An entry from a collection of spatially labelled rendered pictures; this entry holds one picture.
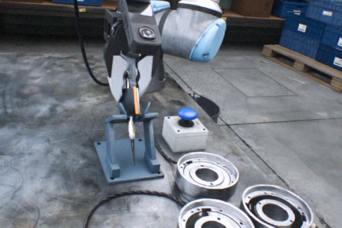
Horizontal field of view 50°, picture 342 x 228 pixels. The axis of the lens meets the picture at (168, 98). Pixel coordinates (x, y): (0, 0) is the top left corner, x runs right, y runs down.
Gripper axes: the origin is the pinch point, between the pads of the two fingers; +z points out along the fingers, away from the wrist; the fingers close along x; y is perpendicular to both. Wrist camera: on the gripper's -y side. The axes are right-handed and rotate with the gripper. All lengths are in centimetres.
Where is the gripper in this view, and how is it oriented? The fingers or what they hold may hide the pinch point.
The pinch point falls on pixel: (129, 96)
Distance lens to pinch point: 64.9
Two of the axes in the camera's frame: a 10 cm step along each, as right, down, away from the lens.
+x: -9.2, 0.3, -3.8
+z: -1.3, 9.1, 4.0
